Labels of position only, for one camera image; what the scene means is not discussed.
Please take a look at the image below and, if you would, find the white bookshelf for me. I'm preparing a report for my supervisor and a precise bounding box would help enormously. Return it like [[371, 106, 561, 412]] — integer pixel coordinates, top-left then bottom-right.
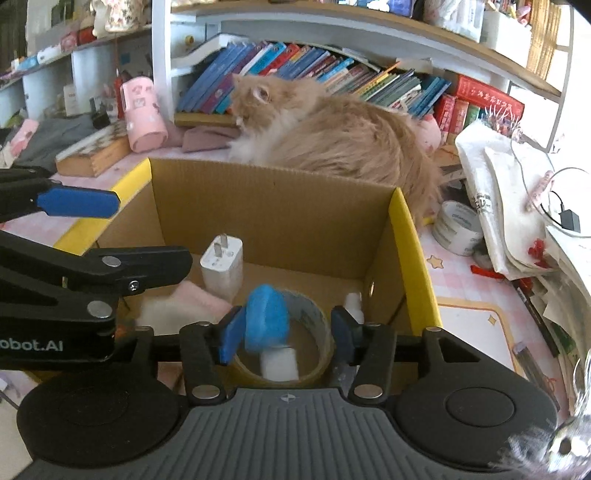
[[1, 1, 567, 149]]

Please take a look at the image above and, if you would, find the wooden chess board box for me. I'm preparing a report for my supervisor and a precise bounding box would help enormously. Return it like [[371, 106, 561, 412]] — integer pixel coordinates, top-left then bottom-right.
[[55, 121, 131, 178]]

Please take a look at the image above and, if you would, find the pile of papers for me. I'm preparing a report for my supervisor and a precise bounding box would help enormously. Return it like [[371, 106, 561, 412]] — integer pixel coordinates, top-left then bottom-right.
[[455, 121, 590, 406]]

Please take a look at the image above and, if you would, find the pink plush glove toy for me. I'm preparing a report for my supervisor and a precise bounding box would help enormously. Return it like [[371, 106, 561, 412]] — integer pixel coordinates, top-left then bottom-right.
[[136, 280, 232, 335]]

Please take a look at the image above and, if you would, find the pink cylindrical case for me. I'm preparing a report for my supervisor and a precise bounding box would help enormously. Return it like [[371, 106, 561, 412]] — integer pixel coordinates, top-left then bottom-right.
[[120, 76, 168, 153]]

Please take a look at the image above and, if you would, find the mauve folded cloth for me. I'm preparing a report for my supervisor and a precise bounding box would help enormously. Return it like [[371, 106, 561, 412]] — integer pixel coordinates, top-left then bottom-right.
[[181, 126, 240, 153]]

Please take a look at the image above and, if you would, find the blue ball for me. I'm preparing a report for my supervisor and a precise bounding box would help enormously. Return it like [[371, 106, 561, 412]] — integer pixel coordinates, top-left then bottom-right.
[[245, 284, 290, 353]]

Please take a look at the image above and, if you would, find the white spray bottle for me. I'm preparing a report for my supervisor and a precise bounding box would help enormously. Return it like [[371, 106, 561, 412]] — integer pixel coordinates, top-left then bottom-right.
[[344, 292, 365, 325]]

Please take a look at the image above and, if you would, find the small white plug charger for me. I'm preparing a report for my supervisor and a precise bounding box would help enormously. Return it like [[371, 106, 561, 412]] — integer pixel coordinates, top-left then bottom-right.
[[259, 346, 300, 382]]

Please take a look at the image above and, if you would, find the yellow tape roll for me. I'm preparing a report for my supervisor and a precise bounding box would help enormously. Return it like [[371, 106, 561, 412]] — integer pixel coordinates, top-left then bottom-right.
[[228, 289, 335, 389]]

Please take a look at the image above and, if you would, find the orange fluffy cat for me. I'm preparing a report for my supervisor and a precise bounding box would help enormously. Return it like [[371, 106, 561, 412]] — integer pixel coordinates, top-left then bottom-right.
[[228, 75, 442, 228]]

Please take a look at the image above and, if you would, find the white large power adapter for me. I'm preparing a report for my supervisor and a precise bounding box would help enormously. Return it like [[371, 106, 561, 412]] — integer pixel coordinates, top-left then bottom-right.
[[199, 234, 243, 303]]

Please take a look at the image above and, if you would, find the grey tape roll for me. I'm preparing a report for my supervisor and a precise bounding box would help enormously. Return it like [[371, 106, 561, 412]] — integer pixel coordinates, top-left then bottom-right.
[[432, 200, 483, 257]]

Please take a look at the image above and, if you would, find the grey folded cloth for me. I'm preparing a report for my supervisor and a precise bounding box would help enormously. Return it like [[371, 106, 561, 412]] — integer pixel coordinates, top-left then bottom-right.
[[13, 114, 96, 177]]

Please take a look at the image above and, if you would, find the yellow cardboard box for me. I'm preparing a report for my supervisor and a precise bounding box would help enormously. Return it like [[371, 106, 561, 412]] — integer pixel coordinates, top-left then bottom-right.
[[52, 157, 444, 384]]

